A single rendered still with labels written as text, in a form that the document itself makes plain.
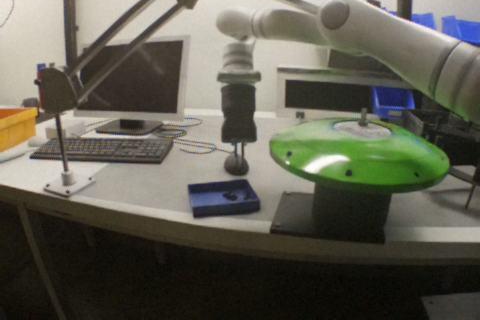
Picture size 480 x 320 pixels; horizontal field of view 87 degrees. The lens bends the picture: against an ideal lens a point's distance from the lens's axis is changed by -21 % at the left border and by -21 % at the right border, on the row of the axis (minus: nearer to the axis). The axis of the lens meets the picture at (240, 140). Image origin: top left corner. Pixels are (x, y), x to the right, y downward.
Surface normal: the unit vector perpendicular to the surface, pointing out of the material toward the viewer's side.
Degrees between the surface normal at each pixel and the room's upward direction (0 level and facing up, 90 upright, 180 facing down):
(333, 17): 76
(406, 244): 90
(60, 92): 90
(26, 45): 90
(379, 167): 23
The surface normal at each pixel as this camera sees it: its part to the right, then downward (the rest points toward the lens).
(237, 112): 0.03, -0.02
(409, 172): 0.07, -0.75
